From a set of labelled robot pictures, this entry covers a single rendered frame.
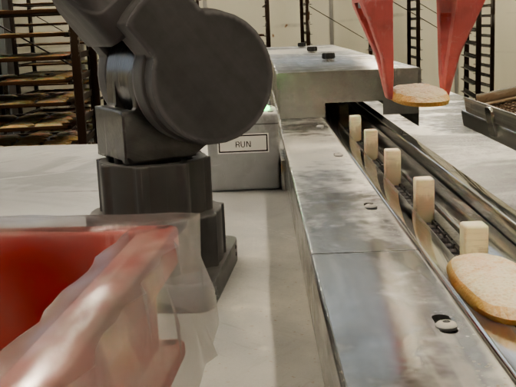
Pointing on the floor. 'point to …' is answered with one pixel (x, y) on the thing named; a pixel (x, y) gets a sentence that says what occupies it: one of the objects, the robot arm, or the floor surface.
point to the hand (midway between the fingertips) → (416, 86)
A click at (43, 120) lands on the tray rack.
